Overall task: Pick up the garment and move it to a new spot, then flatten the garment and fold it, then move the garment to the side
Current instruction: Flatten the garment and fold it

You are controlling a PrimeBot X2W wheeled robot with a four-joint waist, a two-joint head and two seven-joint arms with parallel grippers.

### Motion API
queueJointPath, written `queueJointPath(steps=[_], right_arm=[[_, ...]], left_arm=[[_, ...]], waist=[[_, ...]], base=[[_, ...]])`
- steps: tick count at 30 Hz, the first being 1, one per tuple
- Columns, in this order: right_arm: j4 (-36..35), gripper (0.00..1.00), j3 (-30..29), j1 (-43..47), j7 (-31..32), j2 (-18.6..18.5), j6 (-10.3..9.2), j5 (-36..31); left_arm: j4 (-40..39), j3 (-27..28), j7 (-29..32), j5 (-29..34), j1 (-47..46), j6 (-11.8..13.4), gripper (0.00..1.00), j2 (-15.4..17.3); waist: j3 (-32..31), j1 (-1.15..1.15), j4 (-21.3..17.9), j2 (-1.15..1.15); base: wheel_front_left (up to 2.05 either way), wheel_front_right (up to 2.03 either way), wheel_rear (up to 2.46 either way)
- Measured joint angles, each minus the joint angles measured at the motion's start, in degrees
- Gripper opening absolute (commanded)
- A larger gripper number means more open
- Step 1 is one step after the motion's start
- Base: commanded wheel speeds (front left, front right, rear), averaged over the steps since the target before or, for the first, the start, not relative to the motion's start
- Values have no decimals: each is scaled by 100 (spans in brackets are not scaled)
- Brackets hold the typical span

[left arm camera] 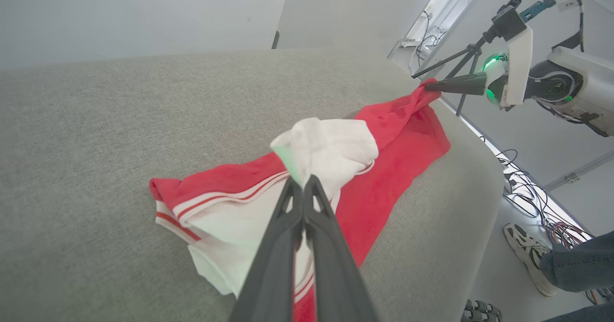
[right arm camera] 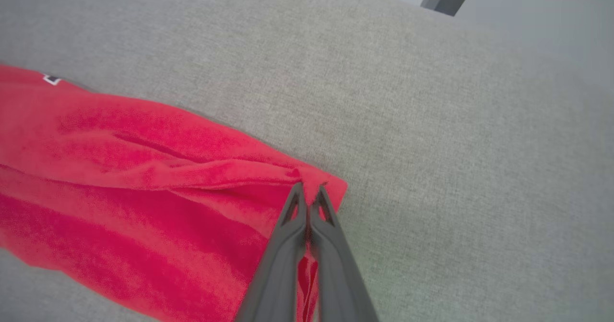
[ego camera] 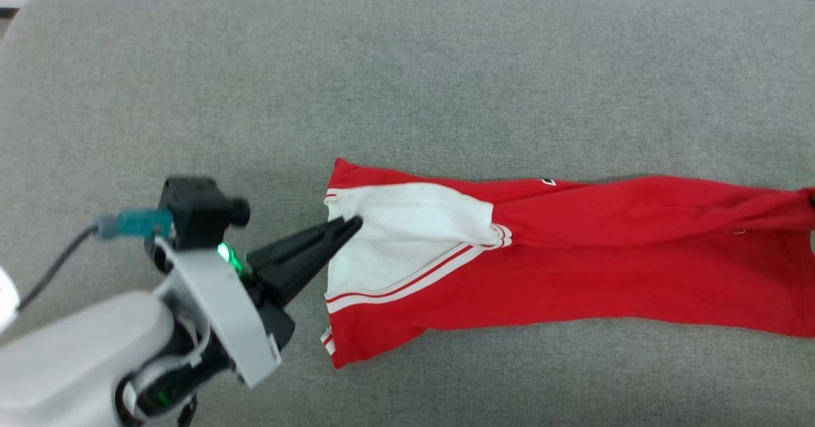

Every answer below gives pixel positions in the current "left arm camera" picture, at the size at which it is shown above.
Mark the black ridged wheel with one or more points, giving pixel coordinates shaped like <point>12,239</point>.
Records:
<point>482,311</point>

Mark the grey fabric sofa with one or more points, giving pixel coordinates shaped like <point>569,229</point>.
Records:
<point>96,144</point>

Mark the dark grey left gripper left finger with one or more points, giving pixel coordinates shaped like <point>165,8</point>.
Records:
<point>273,264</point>

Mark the white sneaker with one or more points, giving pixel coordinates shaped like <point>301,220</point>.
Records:
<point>527,255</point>

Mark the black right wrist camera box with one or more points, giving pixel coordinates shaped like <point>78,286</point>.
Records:
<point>508,24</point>

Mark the black tripod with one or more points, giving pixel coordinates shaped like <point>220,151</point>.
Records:
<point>475,48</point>

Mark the blue jeans leg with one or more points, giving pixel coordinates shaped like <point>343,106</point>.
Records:
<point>590,315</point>
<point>580,264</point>

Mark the white background table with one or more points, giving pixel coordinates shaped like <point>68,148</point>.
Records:
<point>446,10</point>

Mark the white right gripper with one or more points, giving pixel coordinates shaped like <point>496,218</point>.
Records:
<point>515,72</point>

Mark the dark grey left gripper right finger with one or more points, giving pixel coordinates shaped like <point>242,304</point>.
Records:
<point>336,274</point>

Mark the red and white shirt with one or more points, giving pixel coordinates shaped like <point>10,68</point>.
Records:
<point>407,139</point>

